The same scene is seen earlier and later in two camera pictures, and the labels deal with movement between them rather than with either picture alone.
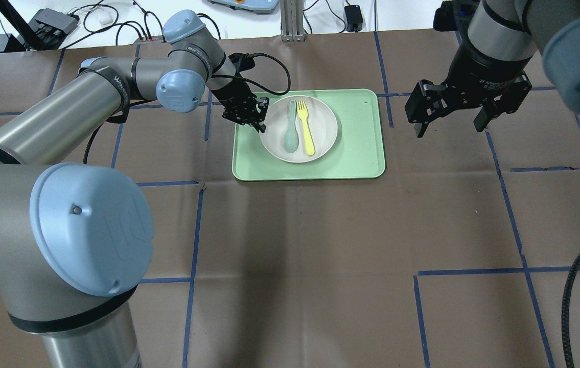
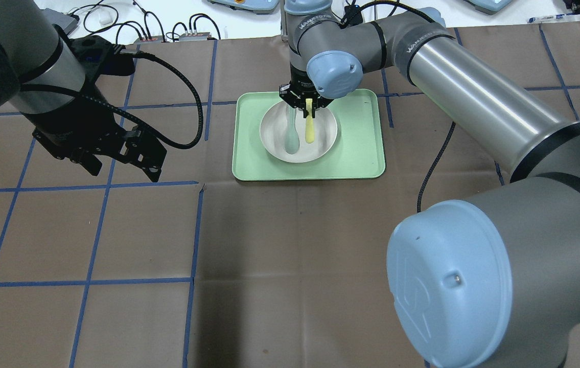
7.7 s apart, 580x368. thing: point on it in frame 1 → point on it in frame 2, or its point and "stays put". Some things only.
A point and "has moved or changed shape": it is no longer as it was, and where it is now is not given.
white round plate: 322,123 stays put
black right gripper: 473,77 → 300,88
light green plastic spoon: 291,137 stays put
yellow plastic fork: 303,113 has moved or changed shape
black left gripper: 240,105 → 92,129
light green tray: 358,153 stays put
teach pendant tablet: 260,6 stays put
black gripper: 242,62 → 102,57
